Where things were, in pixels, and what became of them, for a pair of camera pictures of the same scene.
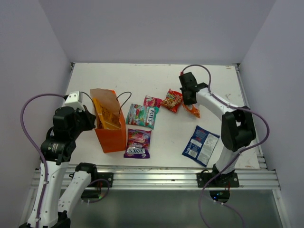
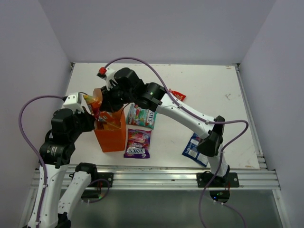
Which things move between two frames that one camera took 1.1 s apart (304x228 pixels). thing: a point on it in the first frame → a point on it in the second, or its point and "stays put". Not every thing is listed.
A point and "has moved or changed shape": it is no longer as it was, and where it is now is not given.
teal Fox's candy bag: [141, 116] stays put
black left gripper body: [83, 122] stays put
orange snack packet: [193, 109] has moved or changed shape
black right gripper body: [186, 101] → [116, 98]
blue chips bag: [201, 146] stays put
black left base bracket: [109, 176] stays put
